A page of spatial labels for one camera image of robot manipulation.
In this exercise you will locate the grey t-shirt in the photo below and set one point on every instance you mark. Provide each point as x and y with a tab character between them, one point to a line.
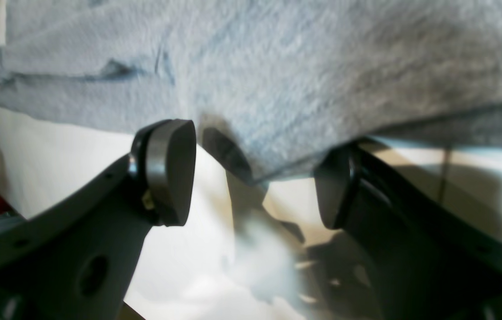
271	85

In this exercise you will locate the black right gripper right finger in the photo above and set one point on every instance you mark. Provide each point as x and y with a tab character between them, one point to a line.
425	263

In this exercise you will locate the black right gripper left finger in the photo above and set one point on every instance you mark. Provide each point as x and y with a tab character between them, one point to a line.
76	260

